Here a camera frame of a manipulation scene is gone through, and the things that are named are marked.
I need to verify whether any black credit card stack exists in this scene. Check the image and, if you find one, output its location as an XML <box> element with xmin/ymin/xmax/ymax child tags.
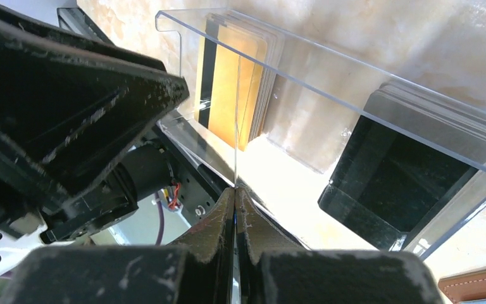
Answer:
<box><xmin>317</xmin><ymin>80</ymin><xmax>486</xmax><ymax>253</ymax></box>

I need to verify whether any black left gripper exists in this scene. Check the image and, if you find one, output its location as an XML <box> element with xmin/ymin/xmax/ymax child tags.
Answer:
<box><xmin>0</xmin><ymin>6</ymin><xmax>235</xmax><ymax>303</ymax></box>

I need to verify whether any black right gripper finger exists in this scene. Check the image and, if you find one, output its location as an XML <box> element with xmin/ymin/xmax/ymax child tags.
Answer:
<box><xmin>234</xmin><ymin>187</ymin><xmax>442</xmax><ymax>303</ymax></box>

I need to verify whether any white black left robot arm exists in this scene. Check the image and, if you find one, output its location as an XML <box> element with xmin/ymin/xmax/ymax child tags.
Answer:
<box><xmin>0</xmin><ymin>5</ymin><xmax>190</xmax><ymax>276</ymax></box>

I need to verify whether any clear acrylic card box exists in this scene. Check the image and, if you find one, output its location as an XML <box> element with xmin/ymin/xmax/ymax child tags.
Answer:
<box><xmin>155</xmin><ymin>8</ymin><xmax>486</xmax><ymax>258</ymax></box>

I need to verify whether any brown leather card holder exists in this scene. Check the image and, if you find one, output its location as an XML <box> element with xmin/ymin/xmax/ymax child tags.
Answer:
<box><xmin>437</xmin><ymin>269</ymin><xmax>486</xmax><ymax>303</ymax></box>

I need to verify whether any yellow credit card stack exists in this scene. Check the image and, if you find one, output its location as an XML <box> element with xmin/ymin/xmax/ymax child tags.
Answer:
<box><xmin>194</xmin><ymin>12</ymin><xmax>285</xmax><ymax>151</ymax></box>

